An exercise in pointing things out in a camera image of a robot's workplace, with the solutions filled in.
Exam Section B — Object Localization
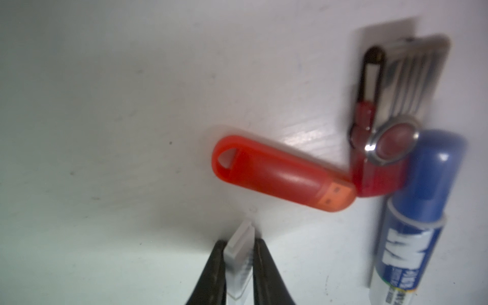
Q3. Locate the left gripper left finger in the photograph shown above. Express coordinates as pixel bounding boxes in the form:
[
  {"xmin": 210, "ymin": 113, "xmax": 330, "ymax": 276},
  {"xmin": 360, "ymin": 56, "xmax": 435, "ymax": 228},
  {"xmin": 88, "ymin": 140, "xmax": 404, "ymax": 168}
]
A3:
[{"xmin": 186, "ymin": 240, "xmax": 227, "ymax": 305}]

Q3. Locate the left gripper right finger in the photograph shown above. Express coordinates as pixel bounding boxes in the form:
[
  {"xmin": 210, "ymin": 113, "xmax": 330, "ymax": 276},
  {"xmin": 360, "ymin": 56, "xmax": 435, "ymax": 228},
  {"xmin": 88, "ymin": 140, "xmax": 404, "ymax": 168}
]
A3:
[{"xmin": 253, "ymin": 238, "xmax": 296, "ymax": 305}]

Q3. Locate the white usb drive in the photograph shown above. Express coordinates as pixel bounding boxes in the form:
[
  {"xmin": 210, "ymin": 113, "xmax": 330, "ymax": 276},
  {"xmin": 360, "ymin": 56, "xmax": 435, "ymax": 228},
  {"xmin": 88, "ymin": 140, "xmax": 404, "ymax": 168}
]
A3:
[{"xmin": 223, "ymin": 220, "xmax": 255, "ymax": 304}]

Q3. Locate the red usb drive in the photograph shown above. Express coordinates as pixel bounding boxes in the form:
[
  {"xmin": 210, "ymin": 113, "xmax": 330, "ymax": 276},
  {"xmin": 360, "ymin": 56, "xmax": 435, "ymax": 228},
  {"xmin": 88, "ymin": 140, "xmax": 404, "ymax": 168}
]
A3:
[{"xmin": 211, "ymin": 135, "xmax": 357, "ymax": 212}]

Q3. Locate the brown usb drive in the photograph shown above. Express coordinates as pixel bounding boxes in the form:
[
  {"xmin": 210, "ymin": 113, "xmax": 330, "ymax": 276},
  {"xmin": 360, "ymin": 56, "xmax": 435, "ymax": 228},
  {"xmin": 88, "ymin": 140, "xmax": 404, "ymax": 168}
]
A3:
[{"xmin": 349, "ymin": 34, "xmax": 451, "ymax": 198}]

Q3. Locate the blue white marker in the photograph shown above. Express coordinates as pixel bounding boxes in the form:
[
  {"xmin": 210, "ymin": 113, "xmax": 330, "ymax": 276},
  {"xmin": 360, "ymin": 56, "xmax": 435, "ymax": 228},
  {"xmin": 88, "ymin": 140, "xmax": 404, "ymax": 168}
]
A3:
[{"xmin": 369, "ymin": 130, "xmax": 467, "ymax": 304}]

